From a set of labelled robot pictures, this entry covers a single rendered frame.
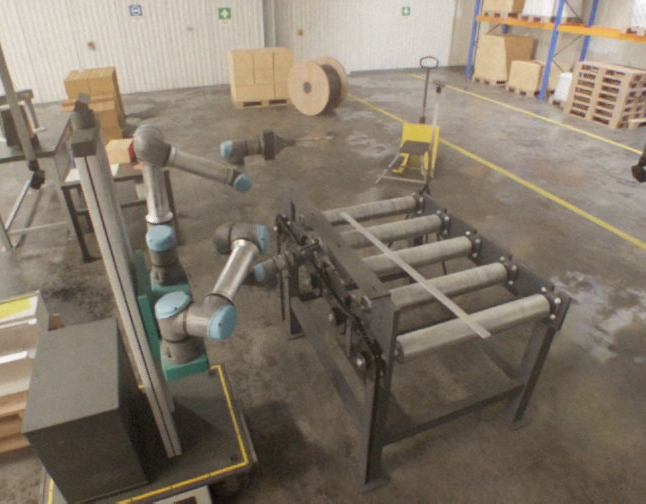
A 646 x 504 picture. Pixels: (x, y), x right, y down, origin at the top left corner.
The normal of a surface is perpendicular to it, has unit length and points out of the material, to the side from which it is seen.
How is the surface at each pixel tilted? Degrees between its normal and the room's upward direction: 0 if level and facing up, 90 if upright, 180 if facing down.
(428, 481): 0
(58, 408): 0
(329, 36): 90
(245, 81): 90
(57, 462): 90
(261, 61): 90
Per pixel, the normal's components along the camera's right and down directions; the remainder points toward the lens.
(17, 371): 0.39, 0.48
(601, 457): 0.00, -0.85
